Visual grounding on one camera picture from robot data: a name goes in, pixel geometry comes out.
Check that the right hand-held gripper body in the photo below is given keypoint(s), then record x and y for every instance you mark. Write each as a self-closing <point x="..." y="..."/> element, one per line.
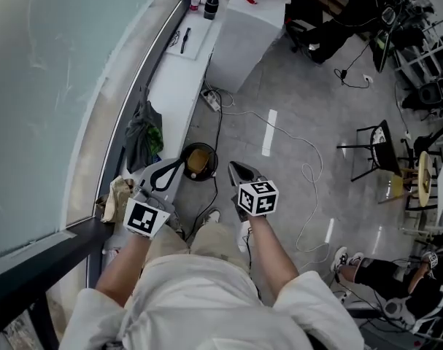
<point x="259" y="199"/>

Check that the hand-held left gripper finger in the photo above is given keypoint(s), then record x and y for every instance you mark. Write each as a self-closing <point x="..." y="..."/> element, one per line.
<point x="175" y="186"/>
<point x="145" y="179"/>

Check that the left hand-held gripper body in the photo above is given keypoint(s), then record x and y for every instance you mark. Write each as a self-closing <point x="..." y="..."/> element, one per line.
<point x="144" y="215"/>

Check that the black waste bin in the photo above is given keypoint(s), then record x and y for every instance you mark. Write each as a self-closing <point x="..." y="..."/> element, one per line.
<point x="214" y="159"/>

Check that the tan plastic container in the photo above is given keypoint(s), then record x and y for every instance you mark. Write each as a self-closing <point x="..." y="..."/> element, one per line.
<point x="197" y="160"/>

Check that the person's right forearm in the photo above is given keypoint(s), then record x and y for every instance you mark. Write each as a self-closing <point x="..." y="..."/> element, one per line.
<point x="274" y="257"/>

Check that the person's left forearm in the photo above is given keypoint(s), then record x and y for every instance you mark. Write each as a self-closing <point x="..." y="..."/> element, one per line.
<point x="120" y="268"/>

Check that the blue packet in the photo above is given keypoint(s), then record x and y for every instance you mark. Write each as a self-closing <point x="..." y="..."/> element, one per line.
<point x="156" y="158"/>

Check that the beige cloth bag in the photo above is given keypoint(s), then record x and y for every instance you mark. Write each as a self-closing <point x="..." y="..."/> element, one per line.
<point x="113" y="199"/>

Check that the dark plastic bag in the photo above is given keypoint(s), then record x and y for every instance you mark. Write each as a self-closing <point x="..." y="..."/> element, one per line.
<point x="141" y="137"/>

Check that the person's right sneaker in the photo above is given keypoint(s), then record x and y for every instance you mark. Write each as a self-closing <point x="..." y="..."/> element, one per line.
<point x="212" y="216"/>

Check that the person's white shirt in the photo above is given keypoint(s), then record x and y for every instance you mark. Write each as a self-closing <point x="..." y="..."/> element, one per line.
<point x="206" y="305"/>

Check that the black metal chair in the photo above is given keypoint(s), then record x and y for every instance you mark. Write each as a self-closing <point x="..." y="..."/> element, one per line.
<point x="383" y="148"/>

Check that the white cabinet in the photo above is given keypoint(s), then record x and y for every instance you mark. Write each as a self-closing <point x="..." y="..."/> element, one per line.
<point x="243" y="38"/>

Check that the white tray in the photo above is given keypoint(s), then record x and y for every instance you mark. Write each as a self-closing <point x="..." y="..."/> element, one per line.
<point x="190" y="40"/>

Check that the black wristwatch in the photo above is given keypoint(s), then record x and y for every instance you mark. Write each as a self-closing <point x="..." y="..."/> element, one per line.
<point x="185" y="40"/>

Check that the white floor socket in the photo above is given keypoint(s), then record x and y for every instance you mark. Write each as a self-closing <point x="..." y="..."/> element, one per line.
<point x="367" y="78"/>

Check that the yellow round table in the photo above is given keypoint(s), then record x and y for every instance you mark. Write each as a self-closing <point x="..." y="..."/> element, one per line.
<point x="423" y="177"/>

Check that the black bottle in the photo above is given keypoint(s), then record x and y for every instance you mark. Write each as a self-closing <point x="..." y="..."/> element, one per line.
<point x="211" y="6"/>

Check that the red-labelled water bottle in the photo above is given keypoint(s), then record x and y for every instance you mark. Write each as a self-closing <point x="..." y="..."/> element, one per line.
<point x="195" y="0"/>

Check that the black office chair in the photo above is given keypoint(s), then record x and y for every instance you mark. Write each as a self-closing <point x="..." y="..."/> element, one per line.
<point x="434" y="91"/>

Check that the black window frame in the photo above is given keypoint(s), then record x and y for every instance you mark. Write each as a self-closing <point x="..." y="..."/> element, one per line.
<point x="31" y="264"/>

